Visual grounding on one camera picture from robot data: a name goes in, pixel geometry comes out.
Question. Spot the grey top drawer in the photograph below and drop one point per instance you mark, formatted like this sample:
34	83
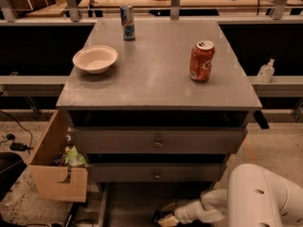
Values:
90	140

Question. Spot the wooden open side box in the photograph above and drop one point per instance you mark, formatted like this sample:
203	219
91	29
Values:
53	178

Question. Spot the blue silver energy drink can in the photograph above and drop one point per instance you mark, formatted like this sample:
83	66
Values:
127	22

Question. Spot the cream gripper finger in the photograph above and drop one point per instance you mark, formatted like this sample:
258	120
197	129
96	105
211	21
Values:
173	207
168	220

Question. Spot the green crumpled snack bag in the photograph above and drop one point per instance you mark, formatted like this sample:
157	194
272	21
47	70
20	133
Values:
73	158

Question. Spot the grey middle drawer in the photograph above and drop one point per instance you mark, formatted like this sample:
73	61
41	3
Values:
155	172

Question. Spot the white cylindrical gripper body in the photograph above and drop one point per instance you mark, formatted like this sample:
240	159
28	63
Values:
187	211

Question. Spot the black bin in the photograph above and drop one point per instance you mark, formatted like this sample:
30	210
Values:
11	167

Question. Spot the metal rail frame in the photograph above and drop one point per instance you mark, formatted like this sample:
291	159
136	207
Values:
223	10

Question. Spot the clear hand sanitizer bottle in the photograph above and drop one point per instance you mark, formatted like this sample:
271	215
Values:
266	71

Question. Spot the grey open bottom drawer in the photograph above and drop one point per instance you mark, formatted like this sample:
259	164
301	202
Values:
135	204

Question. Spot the dark blue rxbar wrapper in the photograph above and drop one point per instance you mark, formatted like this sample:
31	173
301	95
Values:
159	214

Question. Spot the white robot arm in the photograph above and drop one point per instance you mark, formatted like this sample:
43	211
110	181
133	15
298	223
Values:
254	197

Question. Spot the grey drawer cabinet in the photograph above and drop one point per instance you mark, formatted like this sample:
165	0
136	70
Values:
149	88

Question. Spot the white paper bowl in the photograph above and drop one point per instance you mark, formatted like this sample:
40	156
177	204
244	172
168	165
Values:
95	59

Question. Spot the orange soda can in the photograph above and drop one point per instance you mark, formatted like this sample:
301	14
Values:
201	57

